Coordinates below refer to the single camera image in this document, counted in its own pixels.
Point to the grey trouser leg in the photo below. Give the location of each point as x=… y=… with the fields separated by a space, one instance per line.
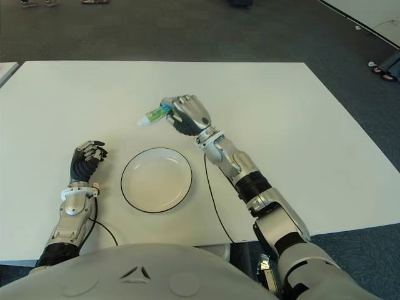
x=392 y=64

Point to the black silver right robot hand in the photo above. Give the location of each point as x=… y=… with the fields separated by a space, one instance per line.
x=192 y=114

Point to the colourful shoes on floor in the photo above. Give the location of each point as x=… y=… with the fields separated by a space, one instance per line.
x=93 y=1

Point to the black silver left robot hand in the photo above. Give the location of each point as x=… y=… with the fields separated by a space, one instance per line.
x=82 y=165

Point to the green white toothpaste tube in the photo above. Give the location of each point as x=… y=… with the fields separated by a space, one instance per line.
x=153 y=115

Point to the grey robot torso shell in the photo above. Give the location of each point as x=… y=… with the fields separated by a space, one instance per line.
x=125 y=275

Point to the white side table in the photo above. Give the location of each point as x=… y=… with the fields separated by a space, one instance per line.
x=6 y=72

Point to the white plate with black rim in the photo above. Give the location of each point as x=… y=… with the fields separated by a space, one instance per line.
x=156 y=184

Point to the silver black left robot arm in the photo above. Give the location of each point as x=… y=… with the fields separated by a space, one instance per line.
x=70 y=218

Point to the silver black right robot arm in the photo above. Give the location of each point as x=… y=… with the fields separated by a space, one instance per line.
x=272 y=215

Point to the dark shoes on floor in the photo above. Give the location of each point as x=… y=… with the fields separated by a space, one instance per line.
x=37 y=2

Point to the dark sandals on feet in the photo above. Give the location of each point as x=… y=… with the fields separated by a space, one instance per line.
x=386 y=74

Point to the white platform with black edge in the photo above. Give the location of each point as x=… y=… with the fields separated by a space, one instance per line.
x=375 y=15

